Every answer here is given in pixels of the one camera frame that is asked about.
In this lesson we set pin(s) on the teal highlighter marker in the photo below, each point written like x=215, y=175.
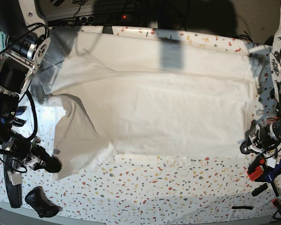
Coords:
x=3, y=40

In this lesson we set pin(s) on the small black bar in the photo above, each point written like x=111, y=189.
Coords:
x=259, y=189

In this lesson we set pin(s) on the red blue bar clamp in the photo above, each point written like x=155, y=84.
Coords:
x=258, y=171

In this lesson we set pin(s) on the white T-shirt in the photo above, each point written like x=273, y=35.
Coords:
x=135, y=96

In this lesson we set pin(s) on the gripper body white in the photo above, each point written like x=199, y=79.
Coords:
x=267, y=139
x=23, y=154

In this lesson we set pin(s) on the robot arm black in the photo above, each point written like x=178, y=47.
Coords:
x=275, y=65
x=27, y=41

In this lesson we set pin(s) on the black game controller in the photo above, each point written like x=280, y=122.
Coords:
x=38, y=201

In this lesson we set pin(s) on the black power strip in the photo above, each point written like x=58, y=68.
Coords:
x=103, y=18

